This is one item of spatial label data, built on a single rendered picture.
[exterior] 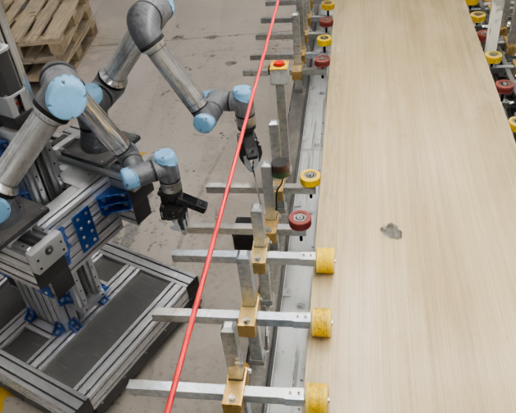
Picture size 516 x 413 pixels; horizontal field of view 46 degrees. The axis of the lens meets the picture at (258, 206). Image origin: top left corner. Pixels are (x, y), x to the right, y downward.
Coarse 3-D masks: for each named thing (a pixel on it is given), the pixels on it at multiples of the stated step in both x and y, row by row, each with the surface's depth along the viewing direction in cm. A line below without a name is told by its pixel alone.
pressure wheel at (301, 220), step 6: (300, 210) 218; (294, 216) 216; (300, 216) 214; (306, 216) 215; (294, 222) 213; (300, 222) 213; (306, 222) 212; (294, 228) 214; (300, 228) 213; (306, 228) 214; (300, 240) 221
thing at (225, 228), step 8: (192, 224) 224; (200, 224) 224; (208, 224) 223; (224, 224) 223; (232, 224) 222; (240, 224) 222; (248, 224) 221; (280, 224) 220; (288, 224) 220; (192, 232) 224; (200, 232) 224; (208, 232) 223; (224, 232) 222; (232, 232) 222; (240, 232) 221; (248, 232) 221; (280, 232) 219; (288, 232) 218; (296, 232) 217; (304, 232) 217
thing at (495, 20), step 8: (496, 0) 290; (504, 0) 290; (496, 8) 293; (496, 16) 295; (488, 24) 302; (496, 24) 298; (488, 32) 302; (496, 32) 300; (488, 40) 303; (496, 40) 303; (488, 48) 306; (488, 64) 311
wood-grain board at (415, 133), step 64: (384, 0) 364; (448, 0) 356; (384, 64) 300; (448, 64) 295; (384, 128) 256; (448, 128) 252; (320, 192) 226; (384, 192) 223; (448, 192) 219; (512, 192) 216; (384, 256) 197; (448, 256) 194; (512, 256) 192; (384, 320) 177; (448, 320) 175; (512, 320) 173; (384, 384) 160; (448, 384) 158; (512, 384) 157
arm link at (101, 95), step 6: (90, 84) 228; (96, 84) 228; (90, 90) 226; (96, 90) 225; (102, 90) 230; (96, 96) 223; (102, 96) 228; (108, 96) 231; (102, 102) 227; (108, 102) 231; (102, 108) 228; (108, 108) 233; (78, 120) 229; (84, 126) 229
